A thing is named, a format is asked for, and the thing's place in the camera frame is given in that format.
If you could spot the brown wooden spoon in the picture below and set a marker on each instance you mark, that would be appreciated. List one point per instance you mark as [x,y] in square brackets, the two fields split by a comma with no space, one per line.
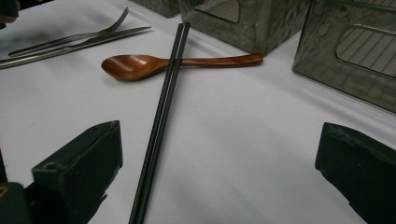
[130,67]

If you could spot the silver metal knife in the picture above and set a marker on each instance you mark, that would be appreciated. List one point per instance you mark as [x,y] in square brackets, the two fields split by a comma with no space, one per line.
[118,34]

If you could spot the black chopstick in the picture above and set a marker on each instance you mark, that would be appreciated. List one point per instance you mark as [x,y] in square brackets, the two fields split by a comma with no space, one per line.
[165,124]
[155,124]

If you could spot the silver metal fork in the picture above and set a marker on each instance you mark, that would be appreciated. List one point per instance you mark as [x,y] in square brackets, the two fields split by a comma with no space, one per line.
[46,45]

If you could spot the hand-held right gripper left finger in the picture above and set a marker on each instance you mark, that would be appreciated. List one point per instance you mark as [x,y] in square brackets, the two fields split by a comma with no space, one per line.
[81,161]

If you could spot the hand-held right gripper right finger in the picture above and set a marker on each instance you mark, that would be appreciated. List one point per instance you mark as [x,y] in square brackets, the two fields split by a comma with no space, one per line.
[361,168]

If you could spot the transparent grey plastic bin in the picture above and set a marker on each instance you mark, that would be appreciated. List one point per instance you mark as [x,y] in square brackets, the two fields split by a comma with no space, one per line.
[158,6]
[255,31]
[323,46]

